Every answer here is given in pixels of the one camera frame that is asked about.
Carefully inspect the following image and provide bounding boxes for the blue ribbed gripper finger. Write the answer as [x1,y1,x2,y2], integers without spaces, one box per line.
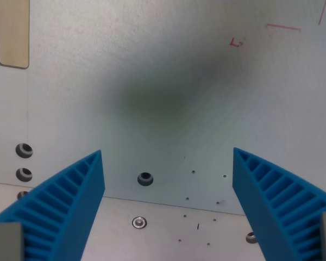
[232,147,326,261]
[0,149,106,261]

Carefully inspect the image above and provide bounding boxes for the silver countersunk screw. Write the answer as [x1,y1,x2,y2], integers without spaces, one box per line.
[132,216,147,229]

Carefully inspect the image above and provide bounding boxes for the dark recessed bolt hole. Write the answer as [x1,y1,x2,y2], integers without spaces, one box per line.
[137,172,154,187]

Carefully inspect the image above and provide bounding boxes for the tan wooden slot panel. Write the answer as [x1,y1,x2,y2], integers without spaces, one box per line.
[0,0,30,70]

